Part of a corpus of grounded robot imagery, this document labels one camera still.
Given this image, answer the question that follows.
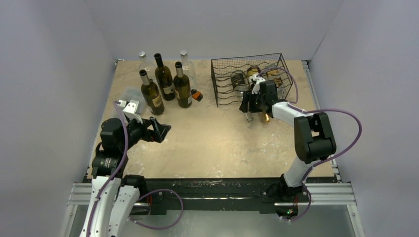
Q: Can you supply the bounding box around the clear slim bottle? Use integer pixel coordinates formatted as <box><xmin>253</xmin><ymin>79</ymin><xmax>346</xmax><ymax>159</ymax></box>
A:
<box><xmin>230</xmin><ymin>70</ymin><xmax>251</xmax><ymax>103</ymax></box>

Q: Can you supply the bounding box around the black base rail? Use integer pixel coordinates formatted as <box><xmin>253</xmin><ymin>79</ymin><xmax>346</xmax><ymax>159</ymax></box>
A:
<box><xmin>126</xmin><ymin>176</ymin><xmax>314</xmax><ymax>217</ymax></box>

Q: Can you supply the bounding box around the dark green wine bottle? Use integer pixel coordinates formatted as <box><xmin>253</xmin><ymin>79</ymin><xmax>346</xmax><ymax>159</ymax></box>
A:
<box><xmin>154</xmin><ymin>53</ymin><xmax>175</xmax><ymax>101</ymax></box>

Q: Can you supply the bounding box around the green bottle silver cap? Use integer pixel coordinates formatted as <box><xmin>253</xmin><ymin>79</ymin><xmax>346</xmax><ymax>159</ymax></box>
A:
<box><xmin>139</xmin><ymin>69</ymin><xmax>165</xmax><ymax>115</ymax></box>

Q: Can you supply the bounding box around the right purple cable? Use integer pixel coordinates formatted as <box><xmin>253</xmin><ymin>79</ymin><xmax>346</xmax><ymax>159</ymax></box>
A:
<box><xmin>256</xmin><ymin>67</ymin><xmax>363</xmax><ymax>223</ymax></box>

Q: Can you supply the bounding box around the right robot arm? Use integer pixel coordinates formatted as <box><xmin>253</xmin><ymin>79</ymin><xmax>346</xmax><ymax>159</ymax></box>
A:
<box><xmin>239</xmin><ymin>79</ymin><xmax>336</xmax><ymax>201</ymax></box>

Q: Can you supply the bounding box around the red bottle gold cap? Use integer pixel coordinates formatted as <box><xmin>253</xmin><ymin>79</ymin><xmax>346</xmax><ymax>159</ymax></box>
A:
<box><xmin>246</xmin><ymin>66</ymin><xmax>271</xmax><ymax>123</ymax></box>

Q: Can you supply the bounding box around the clear plastic organizer box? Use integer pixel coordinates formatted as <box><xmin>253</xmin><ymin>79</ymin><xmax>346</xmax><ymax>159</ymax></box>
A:
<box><xmin>119</xmin><ymin>86</ymin><xmax>147</xmax><ymax>109</ymax></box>

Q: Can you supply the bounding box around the orange hex key set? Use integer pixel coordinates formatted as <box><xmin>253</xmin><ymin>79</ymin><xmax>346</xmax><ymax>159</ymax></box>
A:
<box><xmin>191</xmin><ymin>89</ymin><xmax>203</xmax><ymax>101</ymax></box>

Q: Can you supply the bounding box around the clear glass bottle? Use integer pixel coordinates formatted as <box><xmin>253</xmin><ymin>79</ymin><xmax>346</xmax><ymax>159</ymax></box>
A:
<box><xmin>138</xmin><ymin>51</ymin><xmax>157</xmax><ymax>83</ymax></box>
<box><xmin>180</xmin><ymin>50</ymin><xmax>197</xmax><ymax>89</ymax></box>

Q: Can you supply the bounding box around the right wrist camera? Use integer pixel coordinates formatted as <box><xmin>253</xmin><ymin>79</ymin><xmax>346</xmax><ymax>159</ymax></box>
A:
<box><xmin>250</xmin><ymin>75</ymin><xmax>265</xmax><ymax>94</ymax></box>

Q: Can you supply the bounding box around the black wire wine rack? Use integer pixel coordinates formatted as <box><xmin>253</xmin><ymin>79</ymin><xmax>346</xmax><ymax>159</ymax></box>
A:
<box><xmin>211</xmin><ymin>53</ymin><xmax>293</xmax><ymax>106</ymax></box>

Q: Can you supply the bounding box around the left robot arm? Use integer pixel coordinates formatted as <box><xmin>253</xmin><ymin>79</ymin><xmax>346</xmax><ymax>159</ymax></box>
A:
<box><xmin>80</xmin><ymin>117</ymin><xmax>171</xmax><ymax>237</ymax></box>

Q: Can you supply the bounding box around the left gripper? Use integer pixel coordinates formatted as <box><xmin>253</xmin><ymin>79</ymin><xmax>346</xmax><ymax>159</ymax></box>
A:
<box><xmin>119</xmin><ymin>114</ymin><xmax>170</xmax><ymax>151</ymax></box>

